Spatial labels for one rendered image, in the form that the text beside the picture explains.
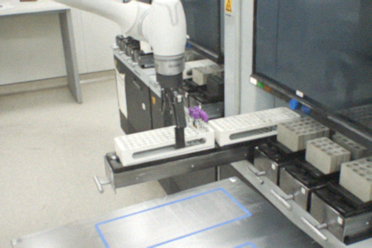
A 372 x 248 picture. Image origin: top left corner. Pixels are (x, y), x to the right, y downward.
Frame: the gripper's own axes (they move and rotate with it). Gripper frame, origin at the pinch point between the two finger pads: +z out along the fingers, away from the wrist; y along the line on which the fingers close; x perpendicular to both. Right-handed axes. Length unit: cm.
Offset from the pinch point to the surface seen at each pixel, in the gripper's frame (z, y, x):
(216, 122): -0.1, -2.6, 15.8
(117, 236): 4.2, 38.2, -28.0
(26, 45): 39, -350, -26
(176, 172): 9.5, 6.7, -2.2
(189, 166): 8.4, 6.7, 2.2
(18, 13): -1, -286, -30
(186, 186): 53, -54, 24
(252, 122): 0.5, 1.3, 27.2
